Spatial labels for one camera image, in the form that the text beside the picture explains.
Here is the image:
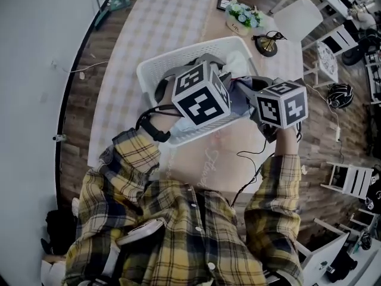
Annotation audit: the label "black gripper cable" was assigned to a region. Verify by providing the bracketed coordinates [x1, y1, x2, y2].
[230, 120, 302, 207]

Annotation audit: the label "thin white cable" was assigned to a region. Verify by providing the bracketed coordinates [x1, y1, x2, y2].
[52, 60, 110, 80]

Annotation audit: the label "person's right forearm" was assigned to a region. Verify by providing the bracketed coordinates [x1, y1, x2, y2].
[246, 126, 303, 220]

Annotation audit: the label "white shade table lamp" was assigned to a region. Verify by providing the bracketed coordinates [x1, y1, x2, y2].
[251, 0, 324, 58]

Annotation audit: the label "potted blue white flowers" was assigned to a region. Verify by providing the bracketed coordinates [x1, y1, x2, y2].
[224, 0, 266, 37]

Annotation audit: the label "black framed picture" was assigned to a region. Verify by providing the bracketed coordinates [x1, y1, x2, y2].
[216, 0, 236, 11]

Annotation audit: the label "beige checked tablecloth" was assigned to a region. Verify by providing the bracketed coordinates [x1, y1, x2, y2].
[88, 0, 306, 196]

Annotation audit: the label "black striped helmet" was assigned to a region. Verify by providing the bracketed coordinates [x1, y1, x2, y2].
[326, 83, 354, 110]

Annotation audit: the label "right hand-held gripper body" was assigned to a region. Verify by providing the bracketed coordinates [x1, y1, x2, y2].
[249, 77, 309, 144]

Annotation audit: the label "white power strip cable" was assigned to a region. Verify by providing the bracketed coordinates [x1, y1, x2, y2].
[305, 83, 342, 142]

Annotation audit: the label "white table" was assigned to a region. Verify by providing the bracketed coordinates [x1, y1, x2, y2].
[297, 217, 381, 286]

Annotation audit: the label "black wrist strap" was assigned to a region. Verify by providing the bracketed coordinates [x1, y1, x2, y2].
[135, 104, 180, 143]

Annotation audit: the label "black round fan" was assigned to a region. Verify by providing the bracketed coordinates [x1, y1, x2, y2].
[341, 30, 376, 67]

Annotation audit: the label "green floor mop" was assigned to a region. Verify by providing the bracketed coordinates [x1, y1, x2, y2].
[94, 0, 131, 31]

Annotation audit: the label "pale blue garment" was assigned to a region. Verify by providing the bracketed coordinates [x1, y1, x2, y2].
[221, 76, 254, 117]

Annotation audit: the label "white chair floral cushion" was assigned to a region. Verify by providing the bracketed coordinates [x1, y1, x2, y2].
[302, 24, 360, 89]

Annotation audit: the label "white plastic laundry basket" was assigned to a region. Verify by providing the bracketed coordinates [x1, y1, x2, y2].
[136, 36, 260, 147]

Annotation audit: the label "white slatted chair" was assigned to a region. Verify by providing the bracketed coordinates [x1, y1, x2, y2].
[320, 161, 374, 203]

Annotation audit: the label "person's left forearm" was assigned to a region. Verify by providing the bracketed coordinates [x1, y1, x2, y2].
[99, 111, 179, 190]

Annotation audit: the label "white garment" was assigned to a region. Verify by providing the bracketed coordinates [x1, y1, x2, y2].
[226, 49, 250, 77]

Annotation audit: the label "white flat device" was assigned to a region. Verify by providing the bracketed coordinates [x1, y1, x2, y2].
[116, 219, 165, 245]

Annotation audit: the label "yellow plaid shirt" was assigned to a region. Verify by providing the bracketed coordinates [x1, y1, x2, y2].
[64, 128, 304, 286]

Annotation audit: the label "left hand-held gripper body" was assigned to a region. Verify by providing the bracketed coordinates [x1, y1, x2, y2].
[171, 61, 232, 129]

